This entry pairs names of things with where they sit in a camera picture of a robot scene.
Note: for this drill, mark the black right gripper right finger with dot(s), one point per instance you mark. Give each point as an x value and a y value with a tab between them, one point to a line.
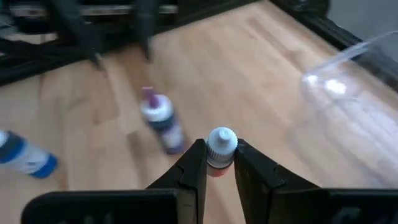
295	205

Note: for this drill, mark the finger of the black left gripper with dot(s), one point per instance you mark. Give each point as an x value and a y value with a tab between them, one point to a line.
147	31
82	37

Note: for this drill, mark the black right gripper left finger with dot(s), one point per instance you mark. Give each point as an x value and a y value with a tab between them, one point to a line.
140	205

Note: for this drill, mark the large purple food coloring bottle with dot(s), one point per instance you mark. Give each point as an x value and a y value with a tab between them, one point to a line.
161	121

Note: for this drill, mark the small orange-red food coloring bottle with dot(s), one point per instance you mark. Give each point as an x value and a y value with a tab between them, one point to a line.
221	146

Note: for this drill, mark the large blue food coloring bottle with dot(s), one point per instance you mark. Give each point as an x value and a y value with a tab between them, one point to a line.
25	157

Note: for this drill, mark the clear plastic bin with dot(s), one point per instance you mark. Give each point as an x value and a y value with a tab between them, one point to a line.
342	124

